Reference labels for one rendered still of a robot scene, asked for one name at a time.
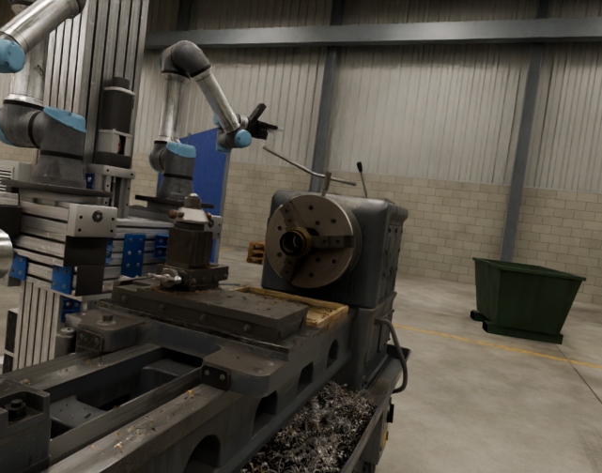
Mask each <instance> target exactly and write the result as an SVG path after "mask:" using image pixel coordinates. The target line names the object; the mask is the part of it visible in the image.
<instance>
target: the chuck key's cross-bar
mask: <svg viewBox="0 0 602 473"><path fill-rule="evenodd" d="M262 148H263V149H265V150H267V151H269V152H270V153H271V154H273V155H275V156H277V157H279V158H280V159H282V160H285V161H287V162H289V163H290V164H292V165H294V166H296V167H298V168H300V169H301V170H303V171H304V172H306V173H308V174H310V175H313V176H315V177H320V178H325V176H324V175H320V174H316V173H314V172H312V171H310V170H309V169H307V168H305V167H303V166H301V165H299V164H298V163H296V162H295V161H293V160H290V159H289V158H287V157H285V156H283V155H281V154H279V153H278V152H276V151H274V150H272V149H270V148H268V147H267V146H265V145H263V147H262ZM331 181H335V182H340V183H344V184H348V185H351V186H356V183H355V182H351V181H347V180H344V179H339V178H335V177H331Z"/></svg>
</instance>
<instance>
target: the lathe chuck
mask: <svg viewBox="0 0 602 473"><path fill-rule="evenodd" d="M291 201H292V203H293V205H294V207H295V208H296V209H297V211H298V213H299V215H300V217H301V219H302V221H303V223H304V225H305V227H306V228H311V229H314V230H316V231H317V232H318V234H319V235H320V236H354V247H353V248H319V249H318V250H317V252H315V253H311V252H310V253H311V255H306V256H305V258H304V260H303V262H302V264H301V266H300V268H299V270H298V272H297V274H296V276H295V278H294V279H293V281H292V283H291V284H292V285H294V286H297V287H300V288H307V289H313V288H319V287H322V286H325V285H328V284H331V283H334V282H337V281H339V280H340V279H342V278H343V277H344V276H346V275H347V274H348V273H349V271H350V270H351V269H352V267H353V266H354V264H355V262H356V260H357V257H358V254H359V250H360V243H361V240H360V232H359V228H358V225H357V222H356V221H355V219H354V217H353V216H352V214H351V213H350V212H349V211H348V209H347V208H346V207H344V206H343V205H342V204H340V203H339V202H337V201H335V200H333V199H331V198H328V197H324V196H320V195H316V194H303V195H298V196H295V197H293V198H291ZM281 207H282V205H280V206H279V207H278V208H277V209H276V210H275V212H274V213H273V215H272V216H271V218H270V221H269V224H268V227H267V231H266V236H265V246H266V252H267V256H268V258H269V261H270V264H271V266H272V267H273V269H274V270H275V272H276V273H277V274H278V275H279V276H280V277H281V278H283V276H281V275H280V272H281V271H282V269H283V267H284V265H285V264H284V261H285V259H286V254H285V253H283V252H282V250H281V248H280V238H281V236H282V235H283V234H284V233H286V229H285V228H286V225H285V223H284V219H285V218H284V217H283V215H282V213H281V211H280V209H279V208H281ZM311 229H310V230H311ZM310 230H309V231H310ZM345 272H346V273H345ZM344 273H345V274H344ZM343 274H344V275H343ZM342 275H343V276H342ZM341 276H342V277H341ZM340 277H341V278H340Z"/></svg>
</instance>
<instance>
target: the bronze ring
mask: <svg viewBox="0 0 602 473"><path fill-rule="evenodd" d="M294 237H295V238H296V239H297V240H298V241H299V246H298V248H296V247H295V246H294V243H293V239H294ZM280 248H281V250H282V252H283V253H285V254H286V255H290V256H296V257H301V256H304V255H305V254H307V253H308V252H309V251H310V250H311V248H312V238H311V236H310V234H309V233H308V232H307V231H306V230H305V229H303V228H300V227H295V228H292V229H290V230H289V231H287V232H286V233H284V234H283V235H282V236H281V238H280Z"/></svg>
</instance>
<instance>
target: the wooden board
mask: <svg viewBox="0 0 602 473"><path fill-rule="evenodd" d="M229 290H233V291H237V292H241V293H246V294H247V293H252V295H253V294H256V295H259V296H262V295H265V296H269V297H272V298H279V299H280V298H281V299H282V300H284V301H287V302H289V301H291V303H293V302H294V303H295V302H297V303H298V302H299V303H300V304H302V305H305V306H306V305H308V304H309V305H308V308H309V307H310V308H311V307H312V308H315V307H316V308H315V309H310V310H311V311H310V310H309V311H308V314H307V315H306V317H307V318H309V319H310V320H307V318H306V323H305V325H307V326H311V327H316V328H322V332H321V334H323V333H324V332H326V331H327V330H329V329H331V328H333V327H334V326H336V325H337V324H338V323H340V322H341V321H343V320H344V319H346V318H347V312H348V305H345V306H344V305H343V304H339V303H334V302H329V301H324V300H319V299H315V298H306V297H301V296H296V295H294V296H293V295H290V294H287V293H283V292H278V291H276V292H275V291H273V290H268V289H264V288H257V287H253V286H250V285H247V286H244V287H240V288H234V289H229ZM279 299H278V300H279ZM281 299H280V300H281ZM299 303H298V304H299ZM303 303H304V304H303ZM306 303H307V304H306ZM310 304H311V305H313V306H310ZM319 306H320V307H323V308H325V309H326V308H327V310H328V309H331V310H333V312H332V311H331V313H330V310H328V311H326V310H325V309H323V310H322V309H321V308H320V307H319ZM317 307H318V309H317ZM341 307H342V308H341ZM319 309H320V310H319ZM312 311H313V312H312ZM319 312H321V313H319ZM312 313H313V314H312ZM323 314H324V315H325V317H324V316H323ZM326 314H327V315H326ZM321 315H322V316H321ZM321 317H324V318H325V319H322V318H321ZM311 318H312V320H311ZM314 320H316V321H315V322H314Z"/></svg>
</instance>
